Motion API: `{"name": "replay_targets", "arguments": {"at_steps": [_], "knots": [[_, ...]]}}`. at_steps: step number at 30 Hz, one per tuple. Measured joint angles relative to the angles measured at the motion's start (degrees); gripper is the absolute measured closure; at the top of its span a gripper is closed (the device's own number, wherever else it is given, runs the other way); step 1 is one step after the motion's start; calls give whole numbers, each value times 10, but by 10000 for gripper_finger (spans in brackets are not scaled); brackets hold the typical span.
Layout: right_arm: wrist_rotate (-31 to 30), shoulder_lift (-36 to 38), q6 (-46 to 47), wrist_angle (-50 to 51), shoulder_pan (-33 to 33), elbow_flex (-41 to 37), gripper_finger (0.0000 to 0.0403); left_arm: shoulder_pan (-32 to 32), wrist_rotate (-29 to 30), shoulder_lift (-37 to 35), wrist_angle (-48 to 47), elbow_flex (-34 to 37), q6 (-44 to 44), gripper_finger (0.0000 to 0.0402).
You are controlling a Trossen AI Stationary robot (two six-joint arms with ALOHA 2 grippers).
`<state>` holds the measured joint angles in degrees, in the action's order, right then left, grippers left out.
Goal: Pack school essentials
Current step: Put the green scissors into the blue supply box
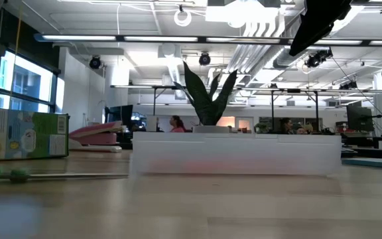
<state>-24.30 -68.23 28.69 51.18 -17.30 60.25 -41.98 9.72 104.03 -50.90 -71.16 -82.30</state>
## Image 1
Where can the person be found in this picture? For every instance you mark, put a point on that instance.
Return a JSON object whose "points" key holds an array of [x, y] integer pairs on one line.
{"points": [[286, 126], [301, 130], [177, 125]]}

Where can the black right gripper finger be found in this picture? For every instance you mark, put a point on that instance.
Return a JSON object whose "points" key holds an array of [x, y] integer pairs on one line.
{"points": [[320, 20]]}

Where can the black ceiling camera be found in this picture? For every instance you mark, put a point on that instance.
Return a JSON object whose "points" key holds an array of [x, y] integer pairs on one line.
{"points": [[317, 59], [95, 62], [204, 59]]}

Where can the long ceiling light rail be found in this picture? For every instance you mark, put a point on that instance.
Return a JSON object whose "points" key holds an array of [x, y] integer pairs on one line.
{"points": [[161, 38]]}

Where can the clear pencil box blue lid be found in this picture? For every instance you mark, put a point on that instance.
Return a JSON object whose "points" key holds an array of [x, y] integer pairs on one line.
{"points": [[237, 156]]}

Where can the green blue crayon box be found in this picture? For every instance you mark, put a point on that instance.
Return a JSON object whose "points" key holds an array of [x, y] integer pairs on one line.
{"points": [[22, 134]]}

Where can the green snake plant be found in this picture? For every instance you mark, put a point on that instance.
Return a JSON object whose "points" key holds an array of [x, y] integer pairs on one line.
{"points": [[207, 103]]}

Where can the large office window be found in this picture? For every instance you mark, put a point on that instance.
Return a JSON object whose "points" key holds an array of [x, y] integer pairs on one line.
{"points": [[25, 83]]}

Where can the black computer monitor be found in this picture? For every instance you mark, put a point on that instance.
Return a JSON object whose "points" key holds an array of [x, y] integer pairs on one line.
{"points": [[120, 116], [359, 118]]}

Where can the pink white stapler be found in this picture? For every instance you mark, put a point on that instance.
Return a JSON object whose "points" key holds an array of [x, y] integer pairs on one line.
{"points": [[95, 136]]}

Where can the black background rig frame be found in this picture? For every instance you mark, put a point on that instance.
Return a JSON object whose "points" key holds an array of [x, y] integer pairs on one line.
{"points": [[272, 109]]}

